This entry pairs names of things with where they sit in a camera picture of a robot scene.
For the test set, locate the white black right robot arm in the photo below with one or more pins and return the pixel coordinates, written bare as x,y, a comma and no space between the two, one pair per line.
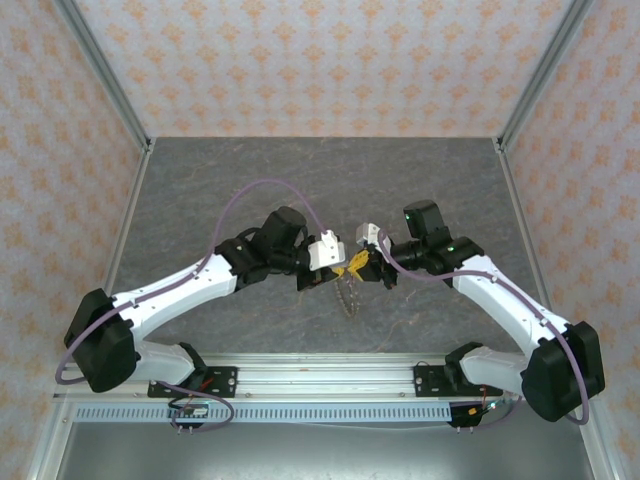
495,295

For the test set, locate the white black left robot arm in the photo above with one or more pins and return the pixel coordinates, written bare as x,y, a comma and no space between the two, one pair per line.
185,287

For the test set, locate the small circuit board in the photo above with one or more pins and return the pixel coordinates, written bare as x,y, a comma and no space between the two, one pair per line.
195,411
487,407

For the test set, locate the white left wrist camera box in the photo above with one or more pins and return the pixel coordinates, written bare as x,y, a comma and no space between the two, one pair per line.
325,255

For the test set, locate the aluminium table side rail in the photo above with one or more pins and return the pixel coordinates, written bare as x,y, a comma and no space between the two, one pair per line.
523,225
129,225

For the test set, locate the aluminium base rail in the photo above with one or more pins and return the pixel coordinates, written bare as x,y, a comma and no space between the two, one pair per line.
325,375

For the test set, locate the aluminium frame post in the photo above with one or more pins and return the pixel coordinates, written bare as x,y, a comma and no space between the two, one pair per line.
108,75
539,75

